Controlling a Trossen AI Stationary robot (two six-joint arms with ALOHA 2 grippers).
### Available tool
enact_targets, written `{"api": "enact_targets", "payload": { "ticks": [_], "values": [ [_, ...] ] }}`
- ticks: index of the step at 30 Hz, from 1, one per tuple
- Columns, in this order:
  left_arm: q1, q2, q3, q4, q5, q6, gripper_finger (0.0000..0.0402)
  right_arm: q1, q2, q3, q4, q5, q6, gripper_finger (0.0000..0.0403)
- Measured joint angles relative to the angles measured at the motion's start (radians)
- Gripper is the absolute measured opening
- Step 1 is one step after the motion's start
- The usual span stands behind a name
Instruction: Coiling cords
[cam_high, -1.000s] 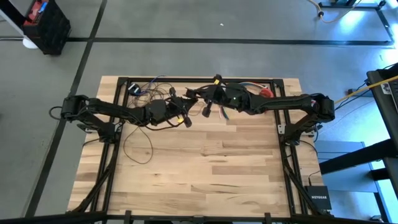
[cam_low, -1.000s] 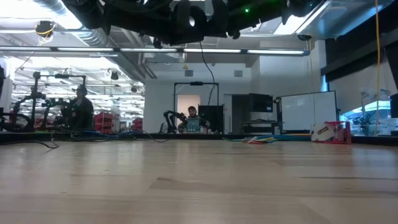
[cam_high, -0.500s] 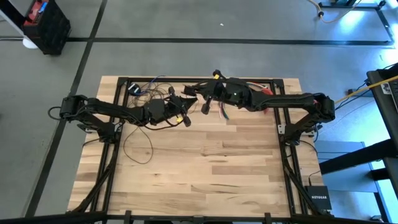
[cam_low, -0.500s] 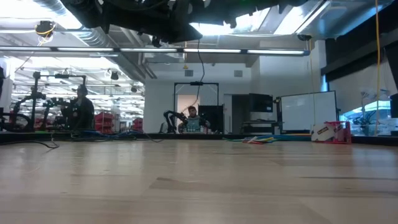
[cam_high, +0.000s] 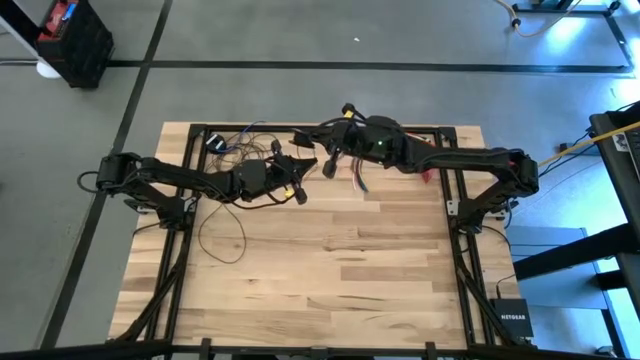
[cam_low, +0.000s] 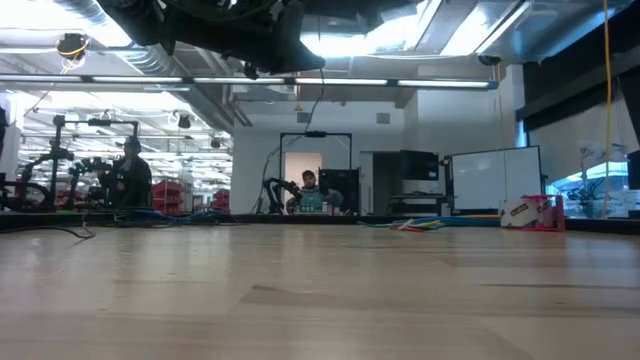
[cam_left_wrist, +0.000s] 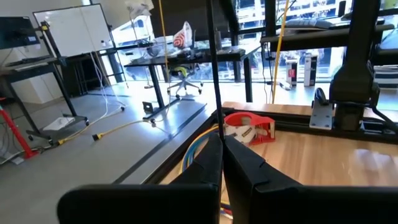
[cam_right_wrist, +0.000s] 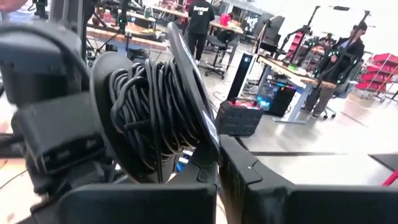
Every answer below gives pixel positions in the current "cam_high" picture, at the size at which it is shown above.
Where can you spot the black Netgear network switch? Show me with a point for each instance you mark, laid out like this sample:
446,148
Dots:
511,317

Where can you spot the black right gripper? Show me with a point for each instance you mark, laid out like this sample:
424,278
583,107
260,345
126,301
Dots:
372,142

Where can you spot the red tape dispenser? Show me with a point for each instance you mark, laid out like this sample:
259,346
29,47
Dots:
429,175

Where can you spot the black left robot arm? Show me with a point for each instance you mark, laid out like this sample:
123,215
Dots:
165,175

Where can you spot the blue round device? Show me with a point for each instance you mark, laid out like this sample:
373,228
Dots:
215,143

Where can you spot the black stand base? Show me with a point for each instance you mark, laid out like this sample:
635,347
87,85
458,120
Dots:
555,7

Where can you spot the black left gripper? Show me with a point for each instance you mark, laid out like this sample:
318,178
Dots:
260,177

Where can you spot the black floor stand bar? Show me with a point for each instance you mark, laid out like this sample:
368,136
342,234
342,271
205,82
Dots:
20,27

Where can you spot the black side desk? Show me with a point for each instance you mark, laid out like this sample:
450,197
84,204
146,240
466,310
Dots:
612,175

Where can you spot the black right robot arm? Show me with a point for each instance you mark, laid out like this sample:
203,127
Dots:
465,160

